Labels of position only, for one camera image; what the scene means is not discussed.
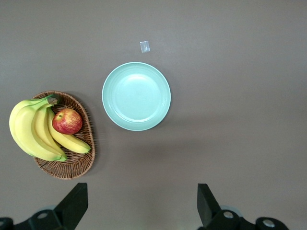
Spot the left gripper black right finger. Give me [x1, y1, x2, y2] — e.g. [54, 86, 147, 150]
[197, 183, 255, 230]

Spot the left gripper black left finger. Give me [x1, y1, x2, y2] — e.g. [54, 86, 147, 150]
[14, 183, 88, 230]

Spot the pale green round plate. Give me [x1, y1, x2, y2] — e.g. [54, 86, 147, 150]
[102, 61, 172, 132]

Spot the brown wicker basket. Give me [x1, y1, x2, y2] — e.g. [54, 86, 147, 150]
[31, 90, 96, 180]

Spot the brown table cover sheet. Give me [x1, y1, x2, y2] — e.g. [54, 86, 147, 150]
[0, 0, 307, 230]

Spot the red apple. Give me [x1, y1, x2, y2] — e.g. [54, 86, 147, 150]
[52, 108, 83, 135]

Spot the yellow banana bunch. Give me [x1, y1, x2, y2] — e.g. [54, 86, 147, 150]
[9, 94, 92, 162]

